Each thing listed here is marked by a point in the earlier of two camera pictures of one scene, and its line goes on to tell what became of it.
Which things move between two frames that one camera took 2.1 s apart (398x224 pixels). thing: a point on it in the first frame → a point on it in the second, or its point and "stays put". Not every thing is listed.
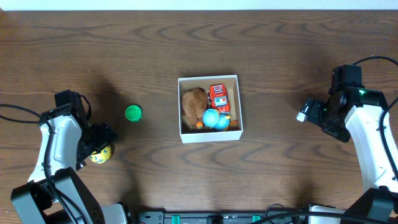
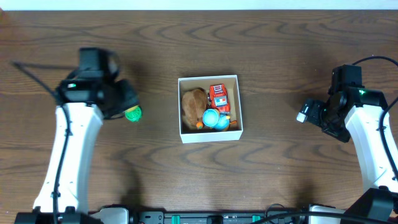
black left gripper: (100, 137) → (126, 99)
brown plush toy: (194, 102) stays put
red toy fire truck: (218, 98) stays put
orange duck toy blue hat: (212, 117) stays put
